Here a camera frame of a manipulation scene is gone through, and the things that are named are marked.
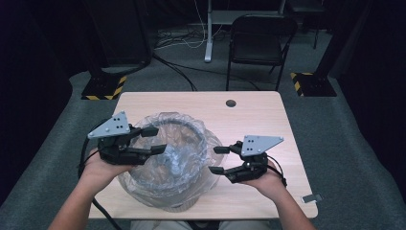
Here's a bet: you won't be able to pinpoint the black floor cable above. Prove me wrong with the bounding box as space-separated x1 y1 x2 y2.
152 52 198 92

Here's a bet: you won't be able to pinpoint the small grey tag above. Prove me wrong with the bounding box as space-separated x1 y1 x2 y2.
301 193 324 205

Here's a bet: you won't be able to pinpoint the person's right hand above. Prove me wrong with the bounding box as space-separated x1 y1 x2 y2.
239 159 287 200

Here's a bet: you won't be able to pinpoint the striped black stand base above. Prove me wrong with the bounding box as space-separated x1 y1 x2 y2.
289 71 338 98
80 74 128 102

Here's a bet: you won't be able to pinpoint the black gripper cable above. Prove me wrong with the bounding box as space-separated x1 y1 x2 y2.
265 154 288 189
77 118 124 230

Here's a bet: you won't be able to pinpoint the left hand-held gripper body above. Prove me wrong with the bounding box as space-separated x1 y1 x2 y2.
87 110 147 167

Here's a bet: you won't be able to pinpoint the black folding chair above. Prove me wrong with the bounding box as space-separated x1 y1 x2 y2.
225 13 300 92

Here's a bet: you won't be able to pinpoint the white desk frame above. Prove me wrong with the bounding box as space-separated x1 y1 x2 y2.
203 0 287 63

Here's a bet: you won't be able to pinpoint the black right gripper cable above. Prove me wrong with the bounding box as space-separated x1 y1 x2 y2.
265 154 288 189

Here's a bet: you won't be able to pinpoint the clear plastic bag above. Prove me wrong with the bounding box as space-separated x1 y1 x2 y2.
116 111 230 214

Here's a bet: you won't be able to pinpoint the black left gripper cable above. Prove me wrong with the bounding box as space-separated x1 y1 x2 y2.
77 118 124 230

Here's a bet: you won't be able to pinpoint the person's left hand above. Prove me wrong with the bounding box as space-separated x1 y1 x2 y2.
81 148 137 188

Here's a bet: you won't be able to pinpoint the white floor cables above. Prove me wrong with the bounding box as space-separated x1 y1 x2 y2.
154 0 225 51

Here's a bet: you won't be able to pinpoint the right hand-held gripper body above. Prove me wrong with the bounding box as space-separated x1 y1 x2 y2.
222 134 284 184

